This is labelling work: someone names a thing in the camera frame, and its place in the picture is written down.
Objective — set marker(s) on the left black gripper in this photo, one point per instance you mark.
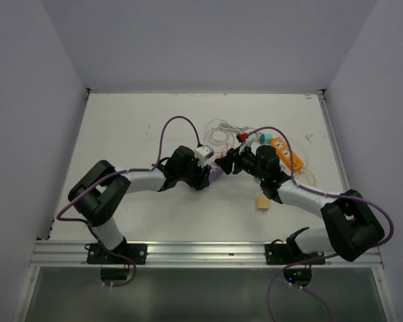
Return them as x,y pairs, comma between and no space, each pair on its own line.
201,178

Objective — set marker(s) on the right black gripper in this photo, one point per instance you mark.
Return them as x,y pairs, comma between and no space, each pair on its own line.
232,156

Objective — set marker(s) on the purple power strip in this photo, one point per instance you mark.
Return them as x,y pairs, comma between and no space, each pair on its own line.
215,173

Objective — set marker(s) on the teal usb charger plug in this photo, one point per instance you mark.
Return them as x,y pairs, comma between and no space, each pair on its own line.
265,138

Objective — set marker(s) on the orange power strip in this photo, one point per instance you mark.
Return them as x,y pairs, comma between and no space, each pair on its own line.
288,157

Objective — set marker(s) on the yellow usb charger plug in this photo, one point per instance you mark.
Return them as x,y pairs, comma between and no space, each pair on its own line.
262,204

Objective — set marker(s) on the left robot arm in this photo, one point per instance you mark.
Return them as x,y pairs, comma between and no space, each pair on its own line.
97,195

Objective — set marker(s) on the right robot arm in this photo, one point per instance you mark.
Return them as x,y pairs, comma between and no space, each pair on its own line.
350,227

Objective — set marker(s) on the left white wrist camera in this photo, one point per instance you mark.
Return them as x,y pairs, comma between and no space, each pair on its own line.
203,154

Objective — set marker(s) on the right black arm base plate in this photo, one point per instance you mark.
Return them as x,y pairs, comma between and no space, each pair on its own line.
286,252

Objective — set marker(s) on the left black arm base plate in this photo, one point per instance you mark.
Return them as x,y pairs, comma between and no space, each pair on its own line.
121,253

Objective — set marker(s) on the aluminium front rail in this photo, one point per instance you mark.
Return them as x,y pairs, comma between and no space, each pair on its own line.
158,254

